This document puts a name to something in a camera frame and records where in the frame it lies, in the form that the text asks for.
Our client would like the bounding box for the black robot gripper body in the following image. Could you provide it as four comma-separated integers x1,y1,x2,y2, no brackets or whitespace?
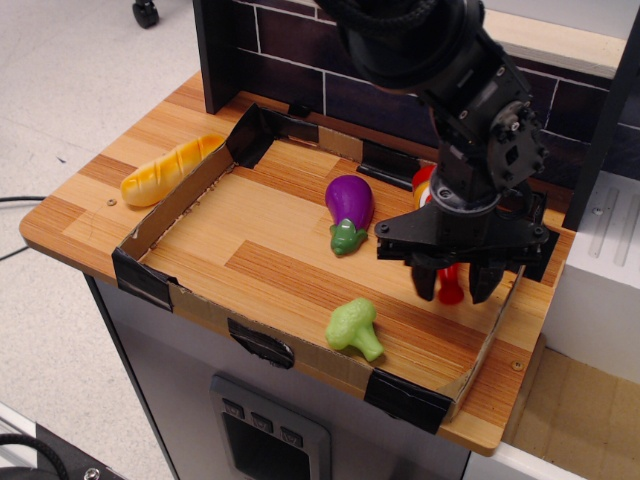
375,172,549,270

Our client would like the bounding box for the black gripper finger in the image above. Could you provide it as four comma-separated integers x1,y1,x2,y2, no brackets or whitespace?
411,260,438,301
469,262,506,304

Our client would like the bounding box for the red hot sauce bottle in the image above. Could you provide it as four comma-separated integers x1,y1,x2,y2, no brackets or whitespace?
412,165,464,305

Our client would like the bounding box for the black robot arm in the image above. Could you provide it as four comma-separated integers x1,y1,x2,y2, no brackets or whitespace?
321,1,549,304

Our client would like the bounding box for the cardboard fence with black tape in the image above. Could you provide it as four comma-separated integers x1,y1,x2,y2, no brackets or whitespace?
112,105,568,446

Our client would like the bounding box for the green toy broccoli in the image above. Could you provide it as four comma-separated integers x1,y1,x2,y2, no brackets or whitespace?
325,297,384,362

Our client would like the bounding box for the purple toy eggplant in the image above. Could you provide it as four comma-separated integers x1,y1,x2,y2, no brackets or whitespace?
325,175,375,256

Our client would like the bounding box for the white toy sink counter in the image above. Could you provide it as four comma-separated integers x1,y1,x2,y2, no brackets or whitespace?
543,172,639,383

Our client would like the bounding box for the grey oven control panel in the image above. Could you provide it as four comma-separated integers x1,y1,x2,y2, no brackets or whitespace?
209,375,332,480

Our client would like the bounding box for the yellow toy bread loaf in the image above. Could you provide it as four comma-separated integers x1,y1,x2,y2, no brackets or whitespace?
120,134,225,207

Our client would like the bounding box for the black caster wheel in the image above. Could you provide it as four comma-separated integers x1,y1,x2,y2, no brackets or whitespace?
132,0,159,29

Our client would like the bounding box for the black cable on floor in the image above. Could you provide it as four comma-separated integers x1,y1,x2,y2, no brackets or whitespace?
0,195,46,262

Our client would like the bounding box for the black cable bundle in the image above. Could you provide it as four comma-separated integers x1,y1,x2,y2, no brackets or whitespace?
0,433,71,480

